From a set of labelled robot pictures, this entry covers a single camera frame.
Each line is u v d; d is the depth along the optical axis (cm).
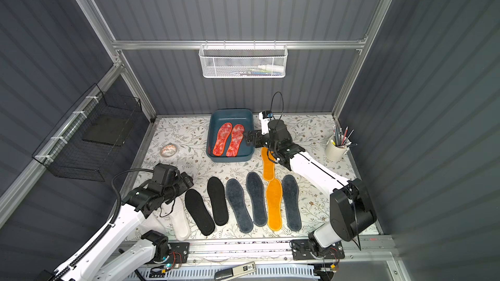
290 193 89
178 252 73
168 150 105
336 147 92
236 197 87
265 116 72
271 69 86
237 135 109
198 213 83
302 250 74
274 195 87
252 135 74
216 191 91
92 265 41
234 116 120
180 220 81
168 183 62
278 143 63
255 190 89
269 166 98
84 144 72
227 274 65
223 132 112
